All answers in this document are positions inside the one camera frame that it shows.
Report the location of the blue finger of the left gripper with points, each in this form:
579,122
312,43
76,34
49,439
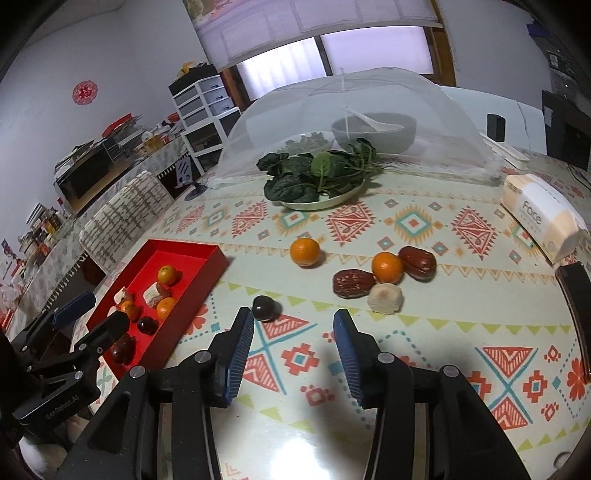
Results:
52,321
104,329

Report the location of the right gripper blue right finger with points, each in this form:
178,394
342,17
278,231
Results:
358,352

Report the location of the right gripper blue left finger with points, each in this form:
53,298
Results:
230,350

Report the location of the dark plum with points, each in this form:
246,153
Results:
264,308

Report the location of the wrinkled red date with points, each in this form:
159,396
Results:
352,283

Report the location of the glossy red jujube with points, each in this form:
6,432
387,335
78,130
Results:
418,263

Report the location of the small orange mandarin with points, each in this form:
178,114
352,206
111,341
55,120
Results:
305,252

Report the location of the large white cake piece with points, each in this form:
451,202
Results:
154,293

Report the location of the large orange mandarin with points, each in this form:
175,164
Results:
164,307

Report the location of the red tray box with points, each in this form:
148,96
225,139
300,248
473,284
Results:
200,266

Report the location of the patterned chair back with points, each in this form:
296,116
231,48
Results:
123,219

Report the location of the patterned tablecloth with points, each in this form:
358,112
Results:
495,310

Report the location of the microwave oven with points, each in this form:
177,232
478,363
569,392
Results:
85,173

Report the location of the small fan stand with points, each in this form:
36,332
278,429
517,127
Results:
187,174

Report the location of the plate of spinach leaves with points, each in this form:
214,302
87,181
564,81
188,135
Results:
322,180

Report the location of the plate of green food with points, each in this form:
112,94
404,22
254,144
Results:
311,142

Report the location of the grey bowl under cover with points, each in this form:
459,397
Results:
397,138

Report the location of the black smartphone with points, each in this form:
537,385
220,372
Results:
575,285

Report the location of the Face tissue pack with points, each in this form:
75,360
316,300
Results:
548,217

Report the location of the white mesh food cover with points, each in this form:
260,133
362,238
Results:
447,145

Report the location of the white drawer unit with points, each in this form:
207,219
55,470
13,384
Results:
206,111

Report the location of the white remote box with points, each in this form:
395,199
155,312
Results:
509,153

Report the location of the black box on cabinet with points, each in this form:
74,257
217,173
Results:
496,127

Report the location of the water bottle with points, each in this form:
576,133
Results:
562,74

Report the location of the red paper wall decoration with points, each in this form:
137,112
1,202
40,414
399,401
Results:
84,93

